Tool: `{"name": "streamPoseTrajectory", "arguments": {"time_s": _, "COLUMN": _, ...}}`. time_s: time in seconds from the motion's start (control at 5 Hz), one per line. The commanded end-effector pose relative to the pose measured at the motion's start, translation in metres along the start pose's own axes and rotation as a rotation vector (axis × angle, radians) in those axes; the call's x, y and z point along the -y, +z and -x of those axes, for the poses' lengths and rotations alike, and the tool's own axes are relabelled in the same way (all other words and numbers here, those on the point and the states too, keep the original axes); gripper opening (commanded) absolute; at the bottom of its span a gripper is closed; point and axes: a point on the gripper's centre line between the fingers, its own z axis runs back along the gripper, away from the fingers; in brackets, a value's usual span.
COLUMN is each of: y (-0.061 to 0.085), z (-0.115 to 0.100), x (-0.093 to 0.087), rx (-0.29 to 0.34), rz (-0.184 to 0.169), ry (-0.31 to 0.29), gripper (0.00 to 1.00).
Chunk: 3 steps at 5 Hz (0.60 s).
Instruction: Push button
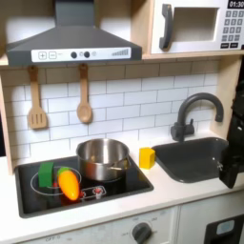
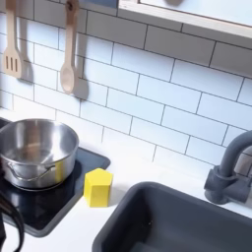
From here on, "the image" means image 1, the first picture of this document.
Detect dark grey sink basin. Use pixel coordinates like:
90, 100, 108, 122
152, 136, 231, 184

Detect black dishwasher panel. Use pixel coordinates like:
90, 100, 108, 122
203, 214, 244, 244

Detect dark grey tap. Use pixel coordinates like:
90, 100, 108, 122
170, 91, 225, 143

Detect yellow block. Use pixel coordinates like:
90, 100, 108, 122
138, 147, 156, 170

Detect grey oven knob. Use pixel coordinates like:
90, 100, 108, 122
131, 222, 153, 244

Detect steel pot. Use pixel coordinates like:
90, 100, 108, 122
75, 137, 132, 182

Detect white toy microwave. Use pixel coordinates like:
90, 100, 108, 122
150, 0, 244, 55

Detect black stove top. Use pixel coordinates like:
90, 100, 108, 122
13, 154, 155, 219

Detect wooden spoon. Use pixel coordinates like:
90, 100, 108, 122
76, 63, 93, 125

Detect orange toy carrot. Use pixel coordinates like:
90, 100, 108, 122
56, 167, 81, 202

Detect green block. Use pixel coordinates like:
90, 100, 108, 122
37, 161, 55, 189

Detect grey range hood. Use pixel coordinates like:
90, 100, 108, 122
6, 0, 143, 68

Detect wooden slotted spatula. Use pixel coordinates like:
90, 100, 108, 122
27, 65, 49, 131

